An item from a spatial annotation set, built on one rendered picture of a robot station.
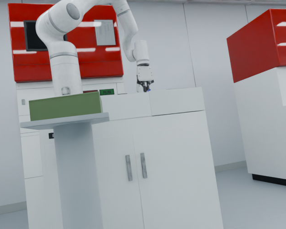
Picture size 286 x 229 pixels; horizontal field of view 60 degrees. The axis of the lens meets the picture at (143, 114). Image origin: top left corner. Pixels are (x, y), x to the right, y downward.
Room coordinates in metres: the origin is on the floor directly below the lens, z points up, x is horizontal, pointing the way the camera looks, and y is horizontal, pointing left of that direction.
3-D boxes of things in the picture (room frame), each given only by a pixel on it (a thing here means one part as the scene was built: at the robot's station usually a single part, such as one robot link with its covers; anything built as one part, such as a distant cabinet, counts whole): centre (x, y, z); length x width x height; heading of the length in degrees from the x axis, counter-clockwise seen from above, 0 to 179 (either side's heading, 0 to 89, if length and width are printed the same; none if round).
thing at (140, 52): (1.57, -0.04, 1.25); 0.09 x 0.08 x 0.13; 52
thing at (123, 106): (1.39, 0.23, 0.89); 0.55 x 0.09 x 0.14; 106
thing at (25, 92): (1.92, 0.52, 1.02); 0.81 x 0.03 x 0.40; 106
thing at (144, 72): (1.57, -0.04, 1.11); 0.10 x 0.07 x 0.11; 107
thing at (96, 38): (2.22, 0.60, 1.52); 0.81 x 0.75 x 0.60; 106
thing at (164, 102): (1.78, -0.13, 0.89); 0.62 x 0.35 x 0.14; 16
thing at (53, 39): (1.08, 0.34, 1.21); 0.19 x 0.12 x 0.24; 54
